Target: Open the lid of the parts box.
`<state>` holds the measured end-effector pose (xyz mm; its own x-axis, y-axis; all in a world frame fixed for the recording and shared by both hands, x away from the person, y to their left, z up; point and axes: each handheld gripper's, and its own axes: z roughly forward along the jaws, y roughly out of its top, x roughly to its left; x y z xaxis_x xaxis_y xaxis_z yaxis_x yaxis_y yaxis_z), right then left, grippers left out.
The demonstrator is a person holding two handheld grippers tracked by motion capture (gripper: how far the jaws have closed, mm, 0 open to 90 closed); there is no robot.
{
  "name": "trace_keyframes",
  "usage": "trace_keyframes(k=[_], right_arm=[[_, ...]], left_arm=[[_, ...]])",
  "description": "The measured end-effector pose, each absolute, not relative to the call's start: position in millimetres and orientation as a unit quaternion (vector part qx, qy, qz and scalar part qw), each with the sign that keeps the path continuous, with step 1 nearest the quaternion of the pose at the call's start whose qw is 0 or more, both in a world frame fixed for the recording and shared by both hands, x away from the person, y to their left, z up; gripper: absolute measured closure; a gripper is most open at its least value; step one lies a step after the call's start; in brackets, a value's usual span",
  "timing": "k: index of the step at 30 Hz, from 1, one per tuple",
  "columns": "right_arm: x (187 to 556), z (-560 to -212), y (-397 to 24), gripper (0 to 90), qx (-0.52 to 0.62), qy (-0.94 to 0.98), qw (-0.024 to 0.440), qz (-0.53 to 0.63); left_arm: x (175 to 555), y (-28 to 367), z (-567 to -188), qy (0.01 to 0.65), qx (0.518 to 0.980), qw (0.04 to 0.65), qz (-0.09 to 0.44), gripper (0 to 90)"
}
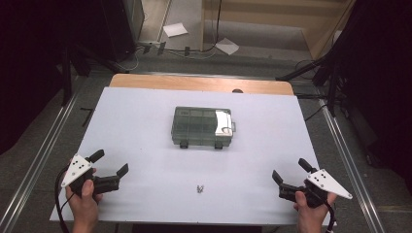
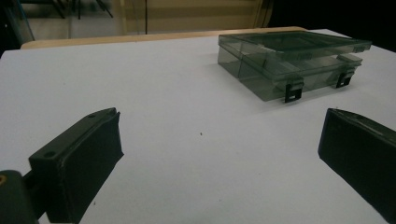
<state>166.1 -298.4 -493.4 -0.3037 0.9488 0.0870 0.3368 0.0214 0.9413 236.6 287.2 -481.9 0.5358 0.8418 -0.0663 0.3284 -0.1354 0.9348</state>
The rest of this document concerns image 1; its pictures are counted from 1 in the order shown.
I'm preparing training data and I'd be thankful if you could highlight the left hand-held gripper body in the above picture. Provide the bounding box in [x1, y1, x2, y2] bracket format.
[60, 153, 121, 198]

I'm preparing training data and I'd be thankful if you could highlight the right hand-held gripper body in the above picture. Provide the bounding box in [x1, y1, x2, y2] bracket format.
[278, 168, 354, 209]

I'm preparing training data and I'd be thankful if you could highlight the clear grey compartment box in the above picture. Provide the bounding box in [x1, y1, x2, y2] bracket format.
[170, 105, 237, 150]

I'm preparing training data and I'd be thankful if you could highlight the person's right hand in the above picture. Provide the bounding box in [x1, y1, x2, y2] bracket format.
[292, 189, 338, 229]

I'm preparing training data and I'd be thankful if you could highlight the person's left hand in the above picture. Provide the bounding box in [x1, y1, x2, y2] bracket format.
[64, 157, 104, 226]

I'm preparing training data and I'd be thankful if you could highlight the black angled bar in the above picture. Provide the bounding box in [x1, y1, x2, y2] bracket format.
[80, 107, 95, 128]

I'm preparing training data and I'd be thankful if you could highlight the white table board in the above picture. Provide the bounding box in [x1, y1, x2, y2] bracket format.
[50, 85, 337, 227]

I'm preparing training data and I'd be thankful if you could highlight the black metal stand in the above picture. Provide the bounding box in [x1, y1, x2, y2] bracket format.
[59, 42, 131, 107]
[275, 53, 345, 118]

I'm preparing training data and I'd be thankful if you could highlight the wooden table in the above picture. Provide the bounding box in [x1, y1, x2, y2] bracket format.
[109, 73, 295, 97]

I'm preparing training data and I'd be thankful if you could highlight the power strip with plugs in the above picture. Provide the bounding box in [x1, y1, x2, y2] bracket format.
[137, 40, 168, 56]

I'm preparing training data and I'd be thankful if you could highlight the black cabinet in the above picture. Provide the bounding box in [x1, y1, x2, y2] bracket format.
[99, 0, 146, 63]

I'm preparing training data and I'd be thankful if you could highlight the white paper sheet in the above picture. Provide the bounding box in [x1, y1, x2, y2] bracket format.
[215, 37, 240, 56]
[162, 21, 189, 39]

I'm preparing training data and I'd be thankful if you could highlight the metal floor rail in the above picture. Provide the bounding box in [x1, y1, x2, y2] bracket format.
[318, 98, 387, 233]
[0, 92, 81, 233]

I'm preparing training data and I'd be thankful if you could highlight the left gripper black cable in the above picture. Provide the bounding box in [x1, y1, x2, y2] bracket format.
[53, 165, 78, 233]

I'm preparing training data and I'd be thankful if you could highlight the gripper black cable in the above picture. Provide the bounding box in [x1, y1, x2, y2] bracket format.
[324, 199, 337, 233]
[53, 165, 78, 233]

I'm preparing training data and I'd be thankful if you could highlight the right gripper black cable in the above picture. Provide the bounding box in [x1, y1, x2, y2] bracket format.
[324, 199, 337, 233]

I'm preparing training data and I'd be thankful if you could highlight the black hanging cable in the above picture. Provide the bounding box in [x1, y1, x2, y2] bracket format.
[164, 0, 225, 58]

